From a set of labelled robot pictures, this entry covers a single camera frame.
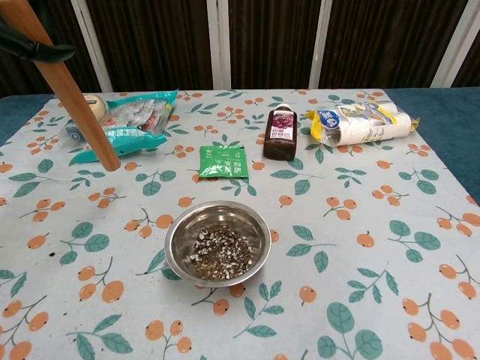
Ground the floral tablecloth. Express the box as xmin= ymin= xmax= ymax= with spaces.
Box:
xmin=0 ymin=88 xmax=480 ymax=360

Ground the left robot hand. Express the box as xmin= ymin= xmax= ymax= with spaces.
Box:
xmin=0 ymin=20 xmax=76 ymax=63

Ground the teal snack bag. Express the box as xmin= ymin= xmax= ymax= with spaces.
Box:
xmin=69 ymin=88 xmax=180 ymax=165

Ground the mayonnaise squeeze bottle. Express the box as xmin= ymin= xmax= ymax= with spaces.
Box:
xmin=65 ymin=94 xmax=109 ymax=142

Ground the green sachet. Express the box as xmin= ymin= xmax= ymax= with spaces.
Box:
xmin=197 ymin=145 xmax=250 ymax=179

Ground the wooden rolling pin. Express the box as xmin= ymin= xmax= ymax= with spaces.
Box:
xmin=0 ymin=0 xmax=122 ymax=173

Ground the stainless steel bowl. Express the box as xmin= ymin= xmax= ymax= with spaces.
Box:
xmin=163 ymin=200 xmax=272 ymax=289

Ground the white partition frame post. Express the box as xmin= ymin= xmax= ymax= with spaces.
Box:
xmin=70 ymin=0 xmax=115 ymax=93
xmin=307 ymin=0 xmax=334 ymax=90
xmin=206 ymin=0 xmax=232 ymax=90
xmin=430 ymin=0 xmax=480 ymax=88

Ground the plastic-wrapped paper cup pack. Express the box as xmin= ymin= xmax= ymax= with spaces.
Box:
xmin=304 ymin=100 xmax=421 ymax=147

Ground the dark juice bottle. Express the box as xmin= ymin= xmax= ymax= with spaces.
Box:
xmin=262 ymin=103 xmax=300 ymax=161

